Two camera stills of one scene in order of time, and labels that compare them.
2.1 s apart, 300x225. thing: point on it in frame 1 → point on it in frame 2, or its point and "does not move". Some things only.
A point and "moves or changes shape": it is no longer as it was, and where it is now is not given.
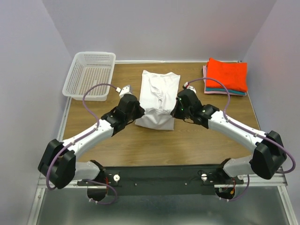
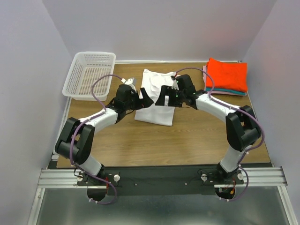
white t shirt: (157, 97) moves or changes shape
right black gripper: (175, 112) → (166, 90)
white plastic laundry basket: (87, 68) does not move
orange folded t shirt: (234, 75) does not move
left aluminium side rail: (64, 119) does not move
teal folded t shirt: (223, 90) does not move
